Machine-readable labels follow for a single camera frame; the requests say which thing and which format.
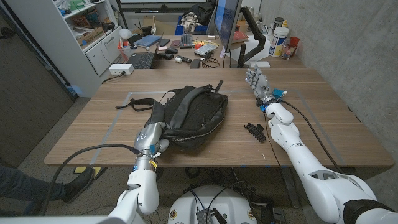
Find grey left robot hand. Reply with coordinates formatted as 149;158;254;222
134;121;170;156

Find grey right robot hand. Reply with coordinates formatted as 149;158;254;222
244;64;278;105

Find black backpack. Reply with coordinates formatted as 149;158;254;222
115;80;229;149

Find black claw hair clip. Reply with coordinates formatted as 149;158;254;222
243;123;267;145

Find small white box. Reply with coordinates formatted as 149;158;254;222
249;60;271;69

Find white wipes canister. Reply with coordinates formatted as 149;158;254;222
268;26;290;58

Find red book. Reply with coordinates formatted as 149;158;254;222
231;30;250;44

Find black lid bottle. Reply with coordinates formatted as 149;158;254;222
273;16;285;31

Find black computer monitor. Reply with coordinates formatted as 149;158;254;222
213;0;243;53

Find white power strip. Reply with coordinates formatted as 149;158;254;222
108;63;135;76

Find yellow foot pedal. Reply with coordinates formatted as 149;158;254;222
72;166;109;181

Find black laptop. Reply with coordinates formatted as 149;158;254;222
126;34;163;70

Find black remote control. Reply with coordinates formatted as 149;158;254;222
175;55;193;65

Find black keypad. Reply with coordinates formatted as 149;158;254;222
180;33;194;49

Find black shoe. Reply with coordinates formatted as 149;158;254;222
61;166;95;203

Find blue storage bin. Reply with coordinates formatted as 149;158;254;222
174;15;209;36

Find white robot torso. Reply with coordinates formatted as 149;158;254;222
167;185;259;224

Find blue notebook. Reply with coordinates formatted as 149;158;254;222
133;34;162;49

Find grey table leg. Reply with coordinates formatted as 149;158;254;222
280;167;302;210

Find person leg dark trousers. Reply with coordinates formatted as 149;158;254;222
0;164;68;215

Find white shelf cabinet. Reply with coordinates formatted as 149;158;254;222
6;0;124;98

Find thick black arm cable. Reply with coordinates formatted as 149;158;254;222
37;142;141;216

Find thin black cable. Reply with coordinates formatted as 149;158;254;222
262;110;292;188

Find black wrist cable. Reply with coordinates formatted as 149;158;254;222
280;99;343;174

